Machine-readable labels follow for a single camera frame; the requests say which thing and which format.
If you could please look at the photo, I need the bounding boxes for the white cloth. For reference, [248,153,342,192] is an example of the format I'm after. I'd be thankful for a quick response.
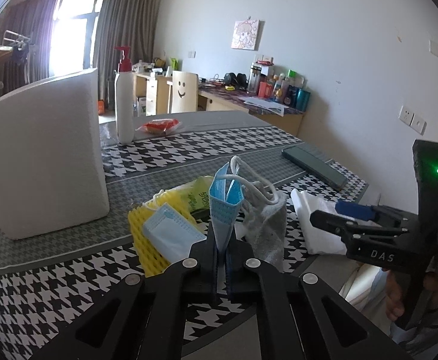
[289,187,349,255]

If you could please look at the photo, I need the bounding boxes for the grey curtain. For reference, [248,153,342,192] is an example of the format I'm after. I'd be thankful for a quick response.
[93,0,159,101]
[0,0,58,95]

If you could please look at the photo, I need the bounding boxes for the person's right hand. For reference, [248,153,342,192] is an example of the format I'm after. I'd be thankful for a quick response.
[385,269,438,323]

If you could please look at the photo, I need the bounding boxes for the wall socket pair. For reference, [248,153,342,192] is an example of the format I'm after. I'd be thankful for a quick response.
[398,106,426,135]

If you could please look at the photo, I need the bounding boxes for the dark green phone case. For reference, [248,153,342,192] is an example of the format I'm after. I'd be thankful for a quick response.
[282,145,348,191]

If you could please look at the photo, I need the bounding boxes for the houndstooth tablecloth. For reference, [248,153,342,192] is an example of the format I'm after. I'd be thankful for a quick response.
[0,114,368,359]

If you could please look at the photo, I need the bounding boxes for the blue surgical face mask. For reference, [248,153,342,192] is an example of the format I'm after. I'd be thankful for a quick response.
[209,158,243,254]

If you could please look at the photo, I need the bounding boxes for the wooden desk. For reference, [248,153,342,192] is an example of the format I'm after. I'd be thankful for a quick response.
[134,73,304,137]

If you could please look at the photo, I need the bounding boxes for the yellow foam net sleeve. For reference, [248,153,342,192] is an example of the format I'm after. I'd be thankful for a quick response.
[128,190,205,277]

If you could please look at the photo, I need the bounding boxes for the grey curtain left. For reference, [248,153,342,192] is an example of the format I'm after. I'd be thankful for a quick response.
[0,0,58,95]

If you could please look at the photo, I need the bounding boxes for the grey curtain right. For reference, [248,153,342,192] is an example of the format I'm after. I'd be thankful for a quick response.
[93,0,159,101]

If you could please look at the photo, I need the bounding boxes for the papers on desk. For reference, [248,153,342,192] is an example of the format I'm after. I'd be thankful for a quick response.
[238,97,288,116]

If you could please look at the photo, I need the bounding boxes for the wooden chair smiley face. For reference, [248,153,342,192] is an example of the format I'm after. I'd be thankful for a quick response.
[169,71,198,114]

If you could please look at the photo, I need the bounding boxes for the white pump bottle red cap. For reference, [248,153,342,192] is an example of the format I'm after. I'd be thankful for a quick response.
[115,46,135,145]

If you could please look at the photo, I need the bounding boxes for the black headphones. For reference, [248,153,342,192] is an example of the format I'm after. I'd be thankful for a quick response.
[224,72,248,90]

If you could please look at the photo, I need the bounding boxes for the green tissue packet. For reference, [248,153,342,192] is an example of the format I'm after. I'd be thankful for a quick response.
[174,175,213,213]

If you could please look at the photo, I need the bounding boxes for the teal bottle on desk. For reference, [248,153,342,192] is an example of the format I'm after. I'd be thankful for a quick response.
[295,88,311,112]

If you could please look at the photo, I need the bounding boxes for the white styrofoam box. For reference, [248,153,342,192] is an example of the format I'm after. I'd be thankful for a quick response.
[0,68,110,240]

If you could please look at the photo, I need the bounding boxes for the red snack packet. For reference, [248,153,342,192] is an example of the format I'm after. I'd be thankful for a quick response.
[137,118,181,136]

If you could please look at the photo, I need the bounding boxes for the cartoon wall picture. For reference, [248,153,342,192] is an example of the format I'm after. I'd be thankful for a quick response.
[231,19,260,50]

